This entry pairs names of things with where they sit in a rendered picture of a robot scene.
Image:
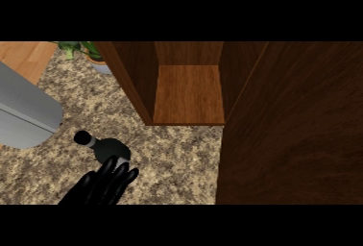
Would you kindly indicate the dark green wine bottle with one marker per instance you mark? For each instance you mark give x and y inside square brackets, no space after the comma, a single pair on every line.
[109,147]

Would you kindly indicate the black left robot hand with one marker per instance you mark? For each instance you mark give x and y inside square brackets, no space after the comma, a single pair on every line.
[100,186]

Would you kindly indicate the brown wooden cabinet door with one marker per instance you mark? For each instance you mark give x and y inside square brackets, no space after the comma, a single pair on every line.
[292,128]

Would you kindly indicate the green potted plant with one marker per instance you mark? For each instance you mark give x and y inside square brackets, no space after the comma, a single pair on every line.
[87,53]

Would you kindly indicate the grey rounded appliance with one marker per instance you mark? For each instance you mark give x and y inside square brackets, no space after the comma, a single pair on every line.
[25,112]

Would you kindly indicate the brown wooden cabinet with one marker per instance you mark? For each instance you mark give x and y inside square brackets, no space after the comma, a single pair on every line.
[188,96]

